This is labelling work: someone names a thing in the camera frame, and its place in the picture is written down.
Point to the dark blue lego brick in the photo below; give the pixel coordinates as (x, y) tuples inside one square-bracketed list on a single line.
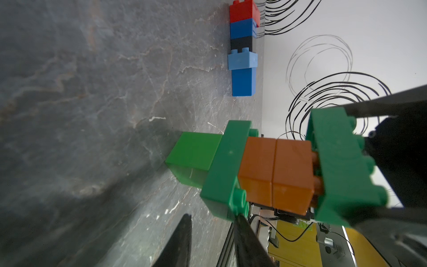
[(243, 82)]

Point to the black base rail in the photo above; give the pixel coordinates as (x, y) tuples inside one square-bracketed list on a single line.
[(228, 249)]

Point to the blue square lego brick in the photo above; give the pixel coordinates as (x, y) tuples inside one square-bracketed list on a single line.
[(243, 28)]

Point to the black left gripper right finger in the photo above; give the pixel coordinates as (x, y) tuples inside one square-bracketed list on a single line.
[(249, 252)]

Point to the light blue long lego brick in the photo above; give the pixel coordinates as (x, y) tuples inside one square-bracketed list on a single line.
[(242, 60)]

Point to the black square lego brick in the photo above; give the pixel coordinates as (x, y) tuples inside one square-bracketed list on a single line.
[(243, 42)]

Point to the red long lego brick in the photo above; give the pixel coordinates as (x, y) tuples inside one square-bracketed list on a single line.
[(244, 10)]

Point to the light green square lego brick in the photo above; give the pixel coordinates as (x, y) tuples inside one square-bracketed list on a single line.
[(191, 157)]

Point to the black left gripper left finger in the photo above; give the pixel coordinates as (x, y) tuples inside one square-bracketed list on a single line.
[(177, 252)]

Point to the dark green long lego brick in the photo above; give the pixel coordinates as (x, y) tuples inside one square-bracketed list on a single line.
[(344, 169)]

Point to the orange lego brick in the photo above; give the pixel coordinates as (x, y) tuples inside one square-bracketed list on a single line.
[(256, 170), (293, 181)]

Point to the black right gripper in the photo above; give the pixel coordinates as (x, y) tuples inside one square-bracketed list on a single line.
[(399, 147)]

